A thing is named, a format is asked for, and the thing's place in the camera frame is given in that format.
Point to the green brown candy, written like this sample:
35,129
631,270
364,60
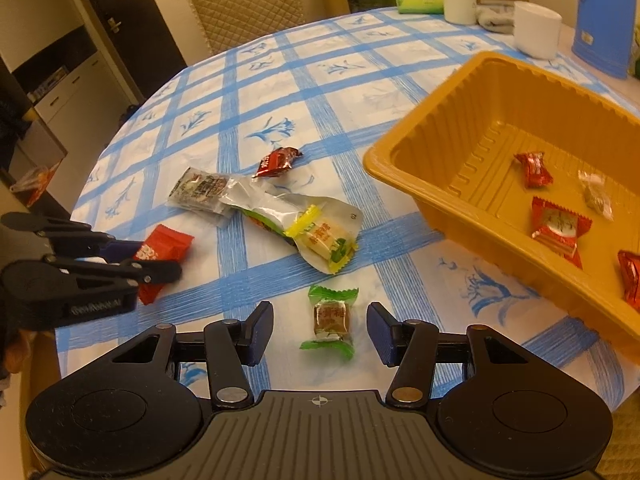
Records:
327,320

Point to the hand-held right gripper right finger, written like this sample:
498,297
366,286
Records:
377,330

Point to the person's left hand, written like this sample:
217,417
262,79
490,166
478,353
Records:
15,352

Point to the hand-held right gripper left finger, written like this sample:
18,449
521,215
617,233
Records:
262,332

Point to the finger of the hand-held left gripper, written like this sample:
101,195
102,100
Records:
125,271
120,250

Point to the beige quilted mat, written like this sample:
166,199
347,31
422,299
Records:
627,445

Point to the yellow plastic tray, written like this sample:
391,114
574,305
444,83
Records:
450,125

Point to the red gold candy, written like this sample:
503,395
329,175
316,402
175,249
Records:
631,277

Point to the blue checked tablecloth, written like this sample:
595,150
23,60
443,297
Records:
300,110

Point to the red square snack packet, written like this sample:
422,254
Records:
167,242

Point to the white cup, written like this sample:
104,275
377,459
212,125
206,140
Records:
537,30

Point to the clear green snack bag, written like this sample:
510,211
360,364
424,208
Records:
270,205

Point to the beige quilted chair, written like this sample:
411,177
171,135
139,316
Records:
250,10

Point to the grey cloth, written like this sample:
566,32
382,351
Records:
495,19

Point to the blue thermos jug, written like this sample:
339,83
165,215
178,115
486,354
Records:
602,25

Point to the white cabinet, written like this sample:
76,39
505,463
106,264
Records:
65,75

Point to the small red candy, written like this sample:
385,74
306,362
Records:
534,169

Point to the red plastic bag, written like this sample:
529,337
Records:
37,185

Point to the red pillow snack packet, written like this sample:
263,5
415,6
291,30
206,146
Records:
557,230

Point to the dark red candy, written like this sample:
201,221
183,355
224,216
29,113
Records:
276,161

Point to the grey printed snack packet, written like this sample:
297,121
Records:
197,192

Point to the clear brown candy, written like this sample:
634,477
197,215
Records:
595,194

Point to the dark door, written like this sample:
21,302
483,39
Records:
140,20

